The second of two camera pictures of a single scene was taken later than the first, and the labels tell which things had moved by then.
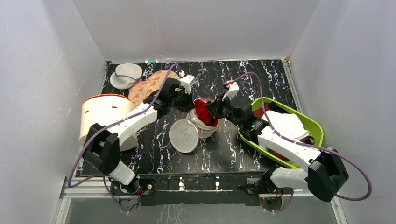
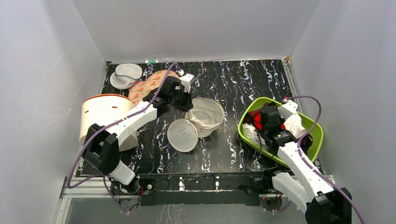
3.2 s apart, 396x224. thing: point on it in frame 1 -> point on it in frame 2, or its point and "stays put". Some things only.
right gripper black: (222, 105) -> (265, 118)
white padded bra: (289, 124) stays put
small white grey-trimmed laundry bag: (125, 76) stays put
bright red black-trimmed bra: (203, 113) -> (255, 116)
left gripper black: (189, 104) stays put
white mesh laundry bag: (184, 134) stays put
